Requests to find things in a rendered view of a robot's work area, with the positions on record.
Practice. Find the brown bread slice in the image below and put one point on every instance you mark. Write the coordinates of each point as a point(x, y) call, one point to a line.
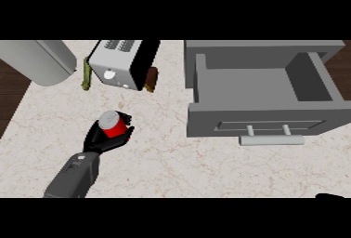
point(151, 79)

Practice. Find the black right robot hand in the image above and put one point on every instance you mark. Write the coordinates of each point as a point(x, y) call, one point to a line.
point(330, 195)

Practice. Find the silver toaster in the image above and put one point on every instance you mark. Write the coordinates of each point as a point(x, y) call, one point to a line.
point(122, 63)

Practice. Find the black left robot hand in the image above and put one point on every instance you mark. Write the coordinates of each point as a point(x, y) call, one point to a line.
point(98, 141)

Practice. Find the grey open drawer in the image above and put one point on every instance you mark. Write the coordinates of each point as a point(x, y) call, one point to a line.
point(256, 83)

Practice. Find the grey drawer front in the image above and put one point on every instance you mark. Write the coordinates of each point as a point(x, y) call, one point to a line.
point(269, 119)

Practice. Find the red can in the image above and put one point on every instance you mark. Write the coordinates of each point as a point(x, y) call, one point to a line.
point(114, 124)

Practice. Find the green vegetable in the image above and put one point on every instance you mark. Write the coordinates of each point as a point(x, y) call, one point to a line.
point(86, 74)

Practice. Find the pale grey rounded appliance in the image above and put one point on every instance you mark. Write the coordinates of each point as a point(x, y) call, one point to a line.
point(39, 60)

